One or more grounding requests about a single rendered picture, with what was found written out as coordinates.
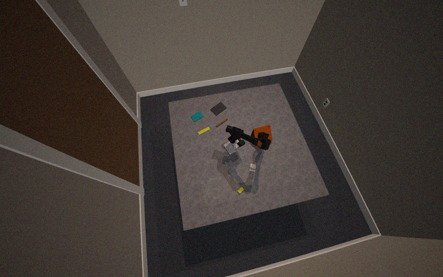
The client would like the teal flat rectangular plate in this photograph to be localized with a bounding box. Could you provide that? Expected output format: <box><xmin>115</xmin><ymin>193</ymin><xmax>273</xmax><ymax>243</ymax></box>
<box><xmin>191</xmin><ymin>111</ymin><xmax>204</xmax><ymax>122</ymax></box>

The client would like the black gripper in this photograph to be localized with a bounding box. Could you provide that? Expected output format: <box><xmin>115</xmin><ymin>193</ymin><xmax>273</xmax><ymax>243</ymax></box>
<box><xmin>237</xmin><ymin>138</ymin><xmax>245</xmax><ymax>147</ymax></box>

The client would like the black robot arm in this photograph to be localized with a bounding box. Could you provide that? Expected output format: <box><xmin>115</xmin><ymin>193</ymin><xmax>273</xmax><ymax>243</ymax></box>
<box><xmin>226</xmin><ymin>125</ymin><xmax>271</xmax><ymax>150</ymax></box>

